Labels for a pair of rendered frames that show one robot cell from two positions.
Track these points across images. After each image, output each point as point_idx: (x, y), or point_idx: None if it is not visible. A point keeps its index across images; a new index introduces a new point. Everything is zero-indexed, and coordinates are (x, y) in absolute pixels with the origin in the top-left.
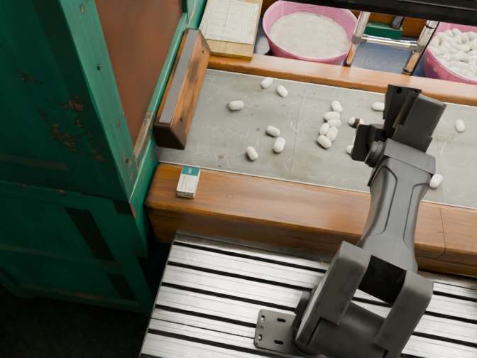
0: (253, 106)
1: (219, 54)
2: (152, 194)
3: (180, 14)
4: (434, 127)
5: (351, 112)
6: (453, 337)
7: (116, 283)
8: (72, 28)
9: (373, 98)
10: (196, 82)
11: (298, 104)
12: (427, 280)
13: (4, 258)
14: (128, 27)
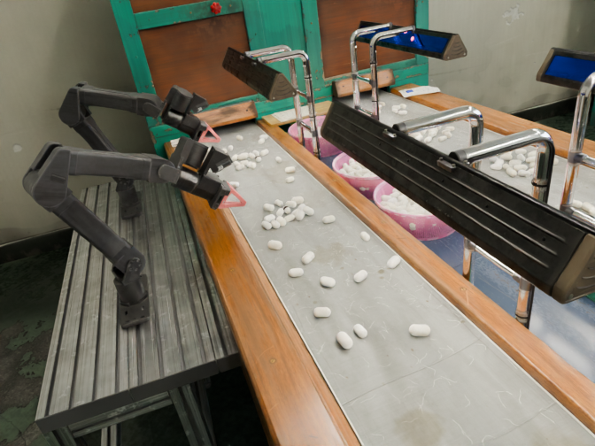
0: (245, 142)
1: (266, 121)
2: (168, 142)
3: (253, 93)
4: (174, 101)
5: (267, 157)
6: (150, 236)
7: None
8: (122, 37)
9: (287, 158)
10: (227, 117)
11: (258, 148)
12: (76, 88)
13: None
14: (174, 62)
